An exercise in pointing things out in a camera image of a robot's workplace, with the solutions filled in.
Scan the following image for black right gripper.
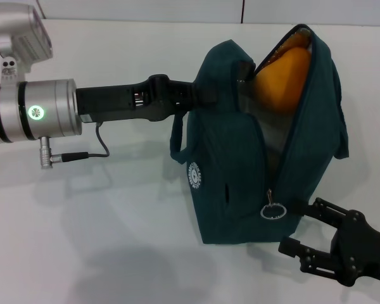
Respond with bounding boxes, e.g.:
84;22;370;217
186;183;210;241
278;196;380;280

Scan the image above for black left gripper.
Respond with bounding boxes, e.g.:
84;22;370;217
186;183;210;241
75;73;219;124

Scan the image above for dark teal insulated lunch bag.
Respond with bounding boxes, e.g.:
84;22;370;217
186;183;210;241
170;23;350;245

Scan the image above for yellow pear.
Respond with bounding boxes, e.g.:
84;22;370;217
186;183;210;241
254;46;312;117

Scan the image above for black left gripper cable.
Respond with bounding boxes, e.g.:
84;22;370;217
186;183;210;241
40;122;111;170

